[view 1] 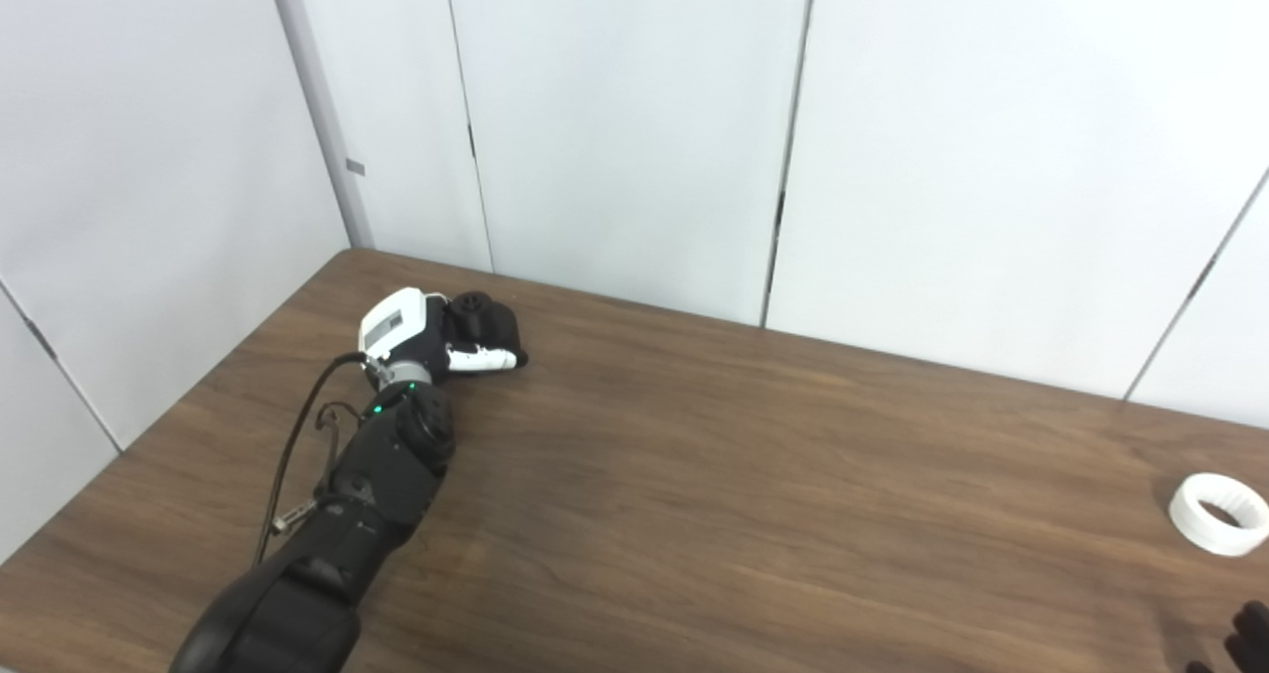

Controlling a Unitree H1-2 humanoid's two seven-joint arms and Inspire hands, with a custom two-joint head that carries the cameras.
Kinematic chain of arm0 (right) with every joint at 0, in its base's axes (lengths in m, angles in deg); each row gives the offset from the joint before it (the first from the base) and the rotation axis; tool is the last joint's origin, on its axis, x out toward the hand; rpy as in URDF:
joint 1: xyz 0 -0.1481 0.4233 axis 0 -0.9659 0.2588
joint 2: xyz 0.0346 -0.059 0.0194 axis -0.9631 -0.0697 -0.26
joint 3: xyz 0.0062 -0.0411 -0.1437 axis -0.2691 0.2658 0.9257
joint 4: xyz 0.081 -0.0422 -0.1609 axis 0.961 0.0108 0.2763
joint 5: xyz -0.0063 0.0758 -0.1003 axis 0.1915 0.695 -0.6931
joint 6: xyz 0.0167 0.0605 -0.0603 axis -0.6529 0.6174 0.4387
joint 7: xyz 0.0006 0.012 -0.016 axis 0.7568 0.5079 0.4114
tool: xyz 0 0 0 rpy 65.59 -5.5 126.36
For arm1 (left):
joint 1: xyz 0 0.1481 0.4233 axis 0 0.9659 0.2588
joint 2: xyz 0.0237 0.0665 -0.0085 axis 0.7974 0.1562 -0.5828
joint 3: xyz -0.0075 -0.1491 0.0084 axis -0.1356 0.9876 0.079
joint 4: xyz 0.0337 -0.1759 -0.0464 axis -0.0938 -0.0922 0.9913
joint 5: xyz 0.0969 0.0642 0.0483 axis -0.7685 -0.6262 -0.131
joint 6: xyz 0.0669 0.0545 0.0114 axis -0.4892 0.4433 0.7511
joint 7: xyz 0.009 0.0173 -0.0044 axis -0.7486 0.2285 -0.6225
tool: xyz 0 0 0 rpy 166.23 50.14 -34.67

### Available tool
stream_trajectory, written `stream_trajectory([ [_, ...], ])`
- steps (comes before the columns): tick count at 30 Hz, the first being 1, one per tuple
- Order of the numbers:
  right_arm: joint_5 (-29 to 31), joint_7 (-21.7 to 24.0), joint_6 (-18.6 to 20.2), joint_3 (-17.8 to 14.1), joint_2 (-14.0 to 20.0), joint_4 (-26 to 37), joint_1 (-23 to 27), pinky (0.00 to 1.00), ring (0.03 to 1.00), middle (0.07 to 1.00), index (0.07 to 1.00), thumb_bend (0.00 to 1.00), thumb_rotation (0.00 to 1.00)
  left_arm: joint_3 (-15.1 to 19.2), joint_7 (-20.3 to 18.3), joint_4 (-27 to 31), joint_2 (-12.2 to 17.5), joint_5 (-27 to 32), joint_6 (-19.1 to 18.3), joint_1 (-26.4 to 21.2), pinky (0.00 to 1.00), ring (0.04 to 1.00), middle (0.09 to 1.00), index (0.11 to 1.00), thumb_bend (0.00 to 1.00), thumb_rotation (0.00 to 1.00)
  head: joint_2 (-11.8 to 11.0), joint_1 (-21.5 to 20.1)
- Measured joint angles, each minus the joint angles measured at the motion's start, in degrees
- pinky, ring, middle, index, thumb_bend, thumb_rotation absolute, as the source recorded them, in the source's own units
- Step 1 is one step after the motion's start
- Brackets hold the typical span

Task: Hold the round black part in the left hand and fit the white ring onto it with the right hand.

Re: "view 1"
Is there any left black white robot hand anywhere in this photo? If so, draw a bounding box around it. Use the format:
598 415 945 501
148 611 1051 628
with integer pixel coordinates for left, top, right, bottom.
357 286 529 385

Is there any white toothed ring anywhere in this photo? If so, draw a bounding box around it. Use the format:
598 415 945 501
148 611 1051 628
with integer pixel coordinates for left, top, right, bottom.
1168 473 1269 557

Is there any thin left wire yellow connector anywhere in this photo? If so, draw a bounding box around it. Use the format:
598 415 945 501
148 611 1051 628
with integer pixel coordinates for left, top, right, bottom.
273 402 366 535

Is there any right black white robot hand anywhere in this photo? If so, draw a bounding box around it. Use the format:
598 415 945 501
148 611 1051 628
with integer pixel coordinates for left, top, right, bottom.
1185 602 1269 673

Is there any thick black left wrist cable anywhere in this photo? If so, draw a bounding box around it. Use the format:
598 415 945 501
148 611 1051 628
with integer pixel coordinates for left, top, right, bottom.
253 351 383 565

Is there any grey vertical wall post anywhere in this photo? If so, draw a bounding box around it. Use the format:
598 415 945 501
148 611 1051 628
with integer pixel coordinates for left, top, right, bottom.
263 0 376 250

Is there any round black stepped part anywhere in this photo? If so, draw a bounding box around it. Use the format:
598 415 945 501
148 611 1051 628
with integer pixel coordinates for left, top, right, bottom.
441 291 526 357

